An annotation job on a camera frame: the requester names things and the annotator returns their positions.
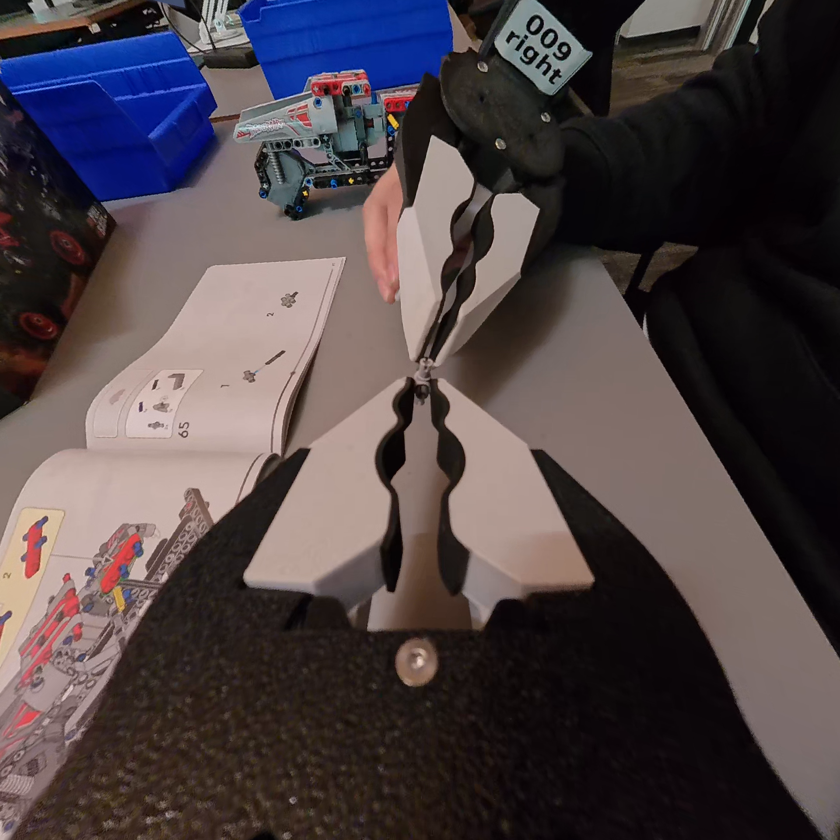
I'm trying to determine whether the grey red toy truck model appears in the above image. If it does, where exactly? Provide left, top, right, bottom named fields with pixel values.
left=234, top=70, right=422, bottom=221

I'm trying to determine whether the open instruction booklet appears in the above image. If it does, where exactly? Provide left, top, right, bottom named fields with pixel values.
left=0, top=257, right=347, bottom=818

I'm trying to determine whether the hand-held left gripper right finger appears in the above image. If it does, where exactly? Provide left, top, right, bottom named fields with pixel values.
left=430, top=379, right=595, bottom=630

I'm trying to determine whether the person's right forearm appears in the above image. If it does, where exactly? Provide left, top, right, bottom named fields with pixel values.
left=558, top=0, right=840, bottom=253

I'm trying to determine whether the black toy set box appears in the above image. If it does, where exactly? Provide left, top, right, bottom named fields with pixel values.
left=0, top=85, right=118, bottom=421

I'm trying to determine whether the person's dark clothing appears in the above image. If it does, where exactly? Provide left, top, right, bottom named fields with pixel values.
left=617, top=243, right=840, bottom=657

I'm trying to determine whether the grey desk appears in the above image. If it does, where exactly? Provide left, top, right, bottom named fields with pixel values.
left=0, top=62, right=840, bottom=808

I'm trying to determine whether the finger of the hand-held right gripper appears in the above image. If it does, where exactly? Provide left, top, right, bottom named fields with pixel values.
left=395, top=134, right=492, bottom=361
left=425, top=193, right=542, bottom=366

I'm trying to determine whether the white plastic object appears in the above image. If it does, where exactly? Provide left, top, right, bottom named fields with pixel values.
left=196, top=0, right=245, bottom=67

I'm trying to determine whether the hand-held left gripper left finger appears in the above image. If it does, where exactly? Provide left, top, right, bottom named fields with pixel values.
left=244, top=377, right=424, bottom=624

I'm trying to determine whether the person's right hand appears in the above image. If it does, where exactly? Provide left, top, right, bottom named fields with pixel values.
left=362, top=161, right=404, bottom=305

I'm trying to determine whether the wooden table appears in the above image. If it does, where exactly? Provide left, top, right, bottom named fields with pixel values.
left=0, top=0, right=165, bottom=42

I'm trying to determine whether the blue plastic storage bin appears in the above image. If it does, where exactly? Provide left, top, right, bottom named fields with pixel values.
left=0, top=31, right=219, bottom=203
left=238, top=0, right=455, bottom=84

